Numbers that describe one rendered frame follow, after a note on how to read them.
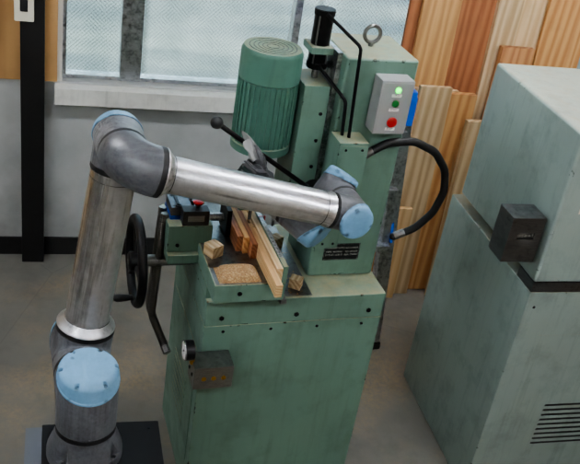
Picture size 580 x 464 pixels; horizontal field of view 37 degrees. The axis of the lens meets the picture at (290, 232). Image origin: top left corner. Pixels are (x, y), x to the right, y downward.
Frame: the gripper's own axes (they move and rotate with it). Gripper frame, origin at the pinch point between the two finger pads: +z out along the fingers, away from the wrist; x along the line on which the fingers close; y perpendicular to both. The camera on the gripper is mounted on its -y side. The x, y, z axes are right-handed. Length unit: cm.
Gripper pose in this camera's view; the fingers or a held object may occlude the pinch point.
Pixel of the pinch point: (227, 152)
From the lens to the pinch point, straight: 239.7
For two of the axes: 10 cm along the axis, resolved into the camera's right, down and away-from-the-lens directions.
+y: -4.1, 0.3, -9.1
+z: -7.1, -6.4, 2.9
